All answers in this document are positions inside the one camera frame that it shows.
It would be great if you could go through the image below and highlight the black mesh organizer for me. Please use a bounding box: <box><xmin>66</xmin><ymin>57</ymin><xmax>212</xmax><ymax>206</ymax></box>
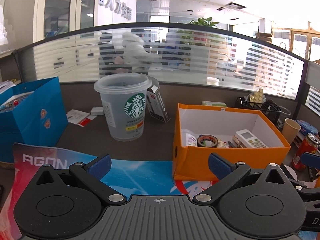
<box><xmin>234</xmin><ymin>97</ymin><xmax>281</xmax><ymax>126</ymax></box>

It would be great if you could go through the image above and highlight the yellow toy brick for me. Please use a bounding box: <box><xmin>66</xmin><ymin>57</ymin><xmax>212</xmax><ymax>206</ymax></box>
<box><xmin>248</xmin><ymin>88</ymin><xmax>266</xmax><ymax>103</ymax></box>

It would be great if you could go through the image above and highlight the black tape roll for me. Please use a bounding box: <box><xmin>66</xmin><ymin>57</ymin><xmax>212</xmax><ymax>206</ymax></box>
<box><xmin>197</xmin><ymin>134</ymin><xmax>219</xmax><ymax>148</ymax></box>

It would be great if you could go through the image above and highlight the anime desk mat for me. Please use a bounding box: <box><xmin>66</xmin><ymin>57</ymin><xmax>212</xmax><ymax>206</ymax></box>
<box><xmin>0</xmin><ymin>142</ymin><xmax>320</xmax><ymax>240</ymax></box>

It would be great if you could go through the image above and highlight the blue paper bag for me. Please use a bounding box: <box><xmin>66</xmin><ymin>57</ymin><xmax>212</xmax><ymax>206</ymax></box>
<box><xmin>1</xmin><ymin>77</ymin><xmax>68</xmax><ymax>163</ymax></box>

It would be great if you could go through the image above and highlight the small white box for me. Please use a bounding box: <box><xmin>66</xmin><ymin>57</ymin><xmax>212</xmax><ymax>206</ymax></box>
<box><xmin>90</xmin><ymin>107</ymin><xmax>104</xmax><ymax>116</ymax></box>

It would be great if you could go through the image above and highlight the red white paper card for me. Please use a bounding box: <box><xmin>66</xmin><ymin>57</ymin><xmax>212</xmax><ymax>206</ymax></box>
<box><xmin>66</xmin><ymin>109</ymin><xmax>96</xmax><ymax>127</ymax></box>

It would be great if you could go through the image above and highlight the Starbucks plastic cup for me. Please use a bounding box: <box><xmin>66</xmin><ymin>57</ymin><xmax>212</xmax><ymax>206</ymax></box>
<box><xmin>94</xmin><ymin>73</ymin><xmax>152</xmax><ymax>141</ymax></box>

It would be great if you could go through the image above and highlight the white round coaster card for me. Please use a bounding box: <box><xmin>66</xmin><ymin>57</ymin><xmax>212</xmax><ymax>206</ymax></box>
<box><xmin>284</xmin><ymin>165</ymin><xmax>298</xmax><ymax>181</ymax></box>

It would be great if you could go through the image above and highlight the red drink can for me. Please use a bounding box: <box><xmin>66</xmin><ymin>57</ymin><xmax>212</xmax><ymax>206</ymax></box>
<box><xmin>291</xmin><ymin>133</ymin><xmax>319</xmax><ymax>172</ymax></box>

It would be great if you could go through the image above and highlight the white remote control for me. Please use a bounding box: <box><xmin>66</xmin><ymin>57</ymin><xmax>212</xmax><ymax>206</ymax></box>
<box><xmin>235</xmin><ymin>129</ymin><xmax>268</xmax><ymax>148</ymax></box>

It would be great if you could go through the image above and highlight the orange cardboard box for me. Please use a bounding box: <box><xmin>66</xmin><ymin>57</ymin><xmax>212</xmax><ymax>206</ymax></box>
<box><xmin>172</xmin><ymin>103</ymin><xmax>291</xmax><ymax>181</ymax></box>

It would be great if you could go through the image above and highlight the beige paper cup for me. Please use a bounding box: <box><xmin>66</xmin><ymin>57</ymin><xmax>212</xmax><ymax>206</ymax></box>
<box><xmin>282</xmin><ymin>118</ymin><xmax>301</xmax><ymax>144</ymax></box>

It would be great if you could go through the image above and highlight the blue cap marker pen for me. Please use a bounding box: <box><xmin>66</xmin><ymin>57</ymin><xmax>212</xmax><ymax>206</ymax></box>
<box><xmin>228</xmin><ymin>141</ymin><xmax>237</xmax><ymax>148</ymax></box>

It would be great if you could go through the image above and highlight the small grey product box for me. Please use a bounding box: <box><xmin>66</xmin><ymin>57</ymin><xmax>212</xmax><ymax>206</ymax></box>
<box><xmin>146</xmin><ymin>75</ymin><xmax>170</xmax><ymax>123</ymax></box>

